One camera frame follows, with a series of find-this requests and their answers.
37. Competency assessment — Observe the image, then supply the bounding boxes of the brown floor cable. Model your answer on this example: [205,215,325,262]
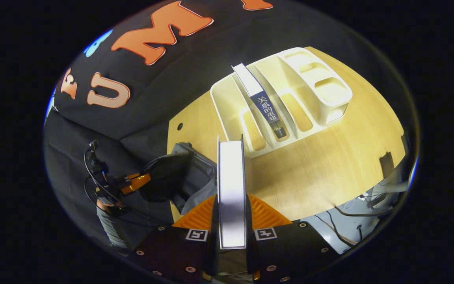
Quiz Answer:
[314,215,354,247]

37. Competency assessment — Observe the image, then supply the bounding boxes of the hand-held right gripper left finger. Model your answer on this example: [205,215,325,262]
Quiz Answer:
[128,194,220,283]

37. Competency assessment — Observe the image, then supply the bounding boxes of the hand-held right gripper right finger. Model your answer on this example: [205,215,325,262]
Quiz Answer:
[245,193,341,283]

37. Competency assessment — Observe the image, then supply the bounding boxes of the black floor cable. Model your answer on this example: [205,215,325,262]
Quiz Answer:
[334,205,395,218]

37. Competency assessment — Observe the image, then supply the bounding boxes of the black table clamp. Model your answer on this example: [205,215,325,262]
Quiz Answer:
[380,152,395,172]

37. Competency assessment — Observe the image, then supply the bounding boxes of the white bookshelf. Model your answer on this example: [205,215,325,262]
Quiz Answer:
[210,47,353,158]

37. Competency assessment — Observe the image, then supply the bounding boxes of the grey schoolbag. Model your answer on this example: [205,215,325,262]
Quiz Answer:
[138,142,218,217]

